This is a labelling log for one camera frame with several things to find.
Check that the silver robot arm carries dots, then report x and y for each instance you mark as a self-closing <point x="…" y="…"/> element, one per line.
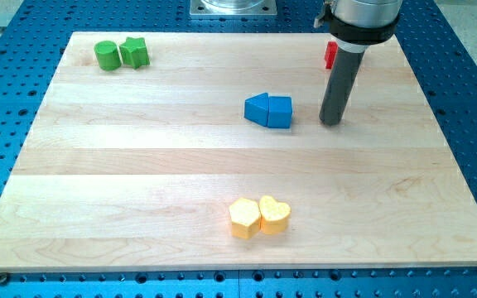
<point x="358" y="24"/>

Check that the green star block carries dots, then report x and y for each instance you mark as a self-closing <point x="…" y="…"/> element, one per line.
<point x="134" y="52"/>

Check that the blue triangle block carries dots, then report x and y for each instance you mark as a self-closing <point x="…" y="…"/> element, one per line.
<point x="256" y="109"/>

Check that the blue cube block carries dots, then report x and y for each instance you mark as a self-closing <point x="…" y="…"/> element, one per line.
<point x="279" y="112"/>

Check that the yellow hexagon block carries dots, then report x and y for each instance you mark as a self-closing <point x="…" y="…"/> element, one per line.
<point x="245" y="218"/>

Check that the yellow heart block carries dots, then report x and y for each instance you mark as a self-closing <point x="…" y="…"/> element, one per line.
<point x="274" y="215"/>

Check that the wooden board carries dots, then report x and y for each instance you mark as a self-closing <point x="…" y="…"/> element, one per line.
<point x="135" y="169"/>

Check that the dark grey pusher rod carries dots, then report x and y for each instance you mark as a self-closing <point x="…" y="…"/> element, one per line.
<point x="341" y="81"/>

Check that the red block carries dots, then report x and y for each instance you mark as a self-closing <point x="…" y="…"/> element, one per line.
<point x="330" y="54"/>

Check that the green cylinder block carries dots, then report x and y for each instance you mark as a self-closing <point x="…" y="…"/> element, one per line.
<point x="106" y="53"/>

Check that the blue perforated table plate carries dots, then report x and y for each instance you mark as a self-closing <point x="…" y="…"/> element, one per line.
<point x="440" y="42"/>

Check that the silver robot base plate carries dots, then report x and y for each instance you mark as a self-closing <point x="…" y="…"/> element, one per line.
<point x="232" y="8"/>

